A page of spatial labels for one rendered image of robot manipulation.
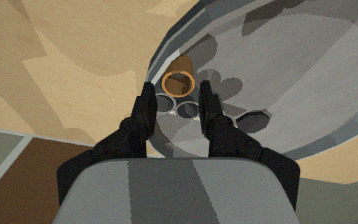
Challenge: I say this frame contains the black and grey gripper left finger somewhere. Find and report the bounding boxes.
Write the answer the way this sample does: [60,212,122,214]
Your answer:
[56,82,158,207]

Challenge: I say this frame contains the bronze bushing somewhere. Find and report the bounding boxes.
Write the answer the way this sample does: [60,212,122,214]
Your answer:
[162,54,195,97]

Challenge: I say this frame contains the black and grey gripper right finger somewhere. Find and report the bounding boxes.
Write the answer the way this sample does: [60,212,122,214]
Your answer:
[198,80,301,211]

